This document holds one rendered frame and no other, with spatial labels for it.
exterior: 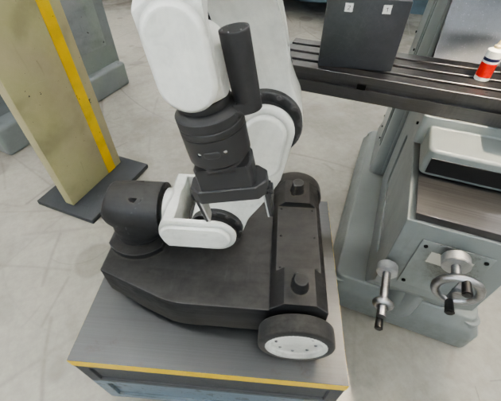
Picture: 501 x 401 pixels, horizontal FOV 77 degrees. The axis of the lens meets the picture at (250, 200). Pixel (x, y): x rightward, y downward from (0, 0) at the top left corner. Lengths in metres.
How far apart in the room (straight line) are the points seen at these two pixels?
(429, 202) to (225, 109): 0.71
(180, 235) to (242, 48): 0.58
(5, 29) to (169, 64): 1.38
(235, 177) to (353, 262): 1.05
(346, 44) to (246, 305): 0.79
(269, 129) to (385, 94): 0.56
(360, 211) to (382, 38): 0.84
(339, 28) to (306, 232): 0.60
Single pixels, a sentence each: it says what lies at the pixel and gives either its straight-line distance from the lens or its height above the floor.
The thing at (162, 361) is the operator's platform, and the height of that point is 0.40.
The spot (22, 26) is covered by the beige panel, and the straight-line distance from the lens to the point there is 1.74.
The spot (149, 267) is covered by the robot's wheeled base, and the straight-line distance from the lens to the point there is 0.96.
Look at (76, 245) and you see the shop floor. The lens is 1.89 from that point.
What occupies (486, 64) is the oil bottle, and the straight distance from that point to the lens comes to 1.17.
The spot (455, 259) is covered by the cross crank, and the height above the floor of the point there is 0.65.
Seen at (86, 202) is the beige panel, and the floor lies 0.03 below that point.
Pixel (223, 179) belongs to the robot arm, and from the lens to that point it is 0.46.
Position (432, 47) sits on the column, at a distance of 1.55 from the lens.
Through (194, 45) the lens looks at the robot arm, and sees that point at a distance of 0.34.
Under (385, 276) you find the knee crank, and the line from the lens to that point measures 1.04.
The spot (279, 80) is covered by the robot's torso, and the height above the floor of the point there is 1.09.
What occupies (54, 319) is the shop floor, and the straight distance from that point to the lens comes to 1.70.
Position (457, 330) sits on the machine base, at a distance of 1.53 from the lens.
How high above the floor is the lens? 1.35
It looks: 46 degrees down
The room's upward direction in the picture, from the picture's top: straight up
